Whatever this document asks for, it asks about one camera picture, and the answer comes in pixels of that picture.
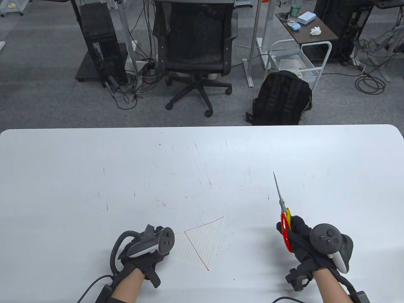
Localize person's right hand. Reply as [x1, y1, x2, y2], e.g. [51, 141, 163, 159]
[276, 216, 336, 276]

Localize person's left hand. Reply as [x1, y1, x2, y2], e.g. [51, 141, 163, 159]
[118, 251, 168, 288]

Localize red handled scissors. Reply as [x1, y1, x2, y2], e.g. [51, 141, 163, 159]
[273, 172, 294, 253]

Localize grey hand controller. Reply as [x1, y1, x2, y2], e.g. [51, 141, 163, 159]
[309, 223, 354, 274]
[110, 225, 175, 272]

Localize lined white paper sheet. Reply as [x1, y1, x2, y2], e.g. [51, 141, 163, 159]
[170, 217, 225, 271]

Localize person's right forearm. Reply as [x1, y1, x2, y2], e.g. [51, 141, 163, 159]
[312, 268, 357, 303]

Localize person's left forearm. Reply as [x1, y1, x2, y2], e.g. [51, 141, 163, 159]
[110, 268, 146, 303]

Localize black right forearm pack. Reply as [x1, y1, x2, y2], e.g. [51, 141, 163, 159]
[348, 290, 370, 303]

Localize black left forearm pack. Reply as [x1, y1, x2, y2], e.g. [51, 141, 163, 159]
[95, 284, 115, 303]

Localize black backpack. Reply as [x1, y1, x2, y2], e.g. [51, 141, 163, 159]
[246, 70, 313, 126]

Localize white cart with brown top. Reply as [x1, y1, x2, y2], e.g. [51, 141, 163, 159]
[264, 12, 340, 90]

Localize silver desk leg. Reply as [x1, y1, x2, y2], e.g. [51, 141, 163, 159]
[242, 0, 263, 88]
[256, 0, 276, 70]

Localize black computer tower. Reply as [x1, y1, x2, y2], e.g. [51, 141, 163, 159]
[78, 3, 129, 88]
[314, 0, 373, 63]

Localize light blue box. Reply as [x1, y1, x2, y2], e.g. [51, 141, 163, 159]
[298, 12, 317, 25]

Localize green plastic bottle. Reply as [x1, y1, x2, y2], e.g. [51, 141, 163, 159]
[290, 0, 303, 19]

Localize black mesh office chair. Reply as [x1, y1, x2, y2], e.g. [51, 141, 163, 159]
[153, 0, 239, 118]

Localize white desk leg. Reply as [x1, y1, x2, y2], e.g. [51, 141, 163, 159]
[117, 0, 139, 76]

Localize white wheeled cart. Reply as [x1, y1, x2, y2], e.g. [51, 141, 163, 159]
[0, 0, 32, 17]

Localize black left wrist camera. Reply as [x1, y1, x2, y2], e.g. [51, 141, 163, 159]
[146, 267, 161, 288]

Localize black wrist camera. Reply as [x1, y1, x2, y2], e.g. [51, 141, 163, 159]
[146, 267, 161, 288]
[285, 268, 313, 291]

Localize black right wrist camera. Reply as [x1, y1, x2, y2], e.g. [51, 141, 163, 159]
[285, 268, 313, 291]

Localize black left glove cable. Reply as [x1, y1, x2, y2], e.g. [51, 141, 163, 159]
[77, 275, 114, 303]

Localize black glove cable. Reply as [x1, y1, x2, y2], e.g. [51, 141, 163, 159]
[271, 296, 308, 303]
[77, 275, 114, 303]

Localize black right glove cable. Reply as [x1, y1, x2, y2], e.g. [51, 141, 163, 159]
[271, 296, 308, 303]

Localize coiled black cable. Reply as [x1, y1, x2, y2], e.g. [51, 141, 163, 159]
[355, 73, 386, 94]

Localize black cable bundle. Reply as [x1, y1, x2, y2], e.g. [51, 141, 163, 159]
[107, 0, 164, 110]

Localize tangled black cables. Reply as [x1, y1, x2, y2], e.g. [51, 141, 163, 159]
[350, 27, 404, 74]

